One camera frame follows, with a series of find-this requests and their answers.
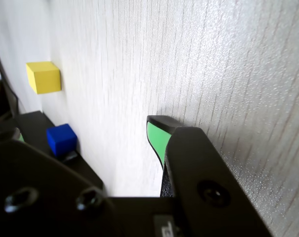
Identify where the black cable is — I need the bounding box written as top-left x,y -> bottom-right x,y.
0,37 -> 20,117

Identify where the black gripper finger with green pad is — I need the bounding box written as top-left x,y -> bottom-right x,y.
0,127 -> 120,237
146,115 -> 274,237

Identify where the yellow cube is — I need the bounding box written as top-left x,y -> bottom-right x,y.
26,61 -> 62,95

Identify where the blue cube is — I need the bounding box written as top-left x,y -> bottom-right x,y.
46,123 -> 78,157

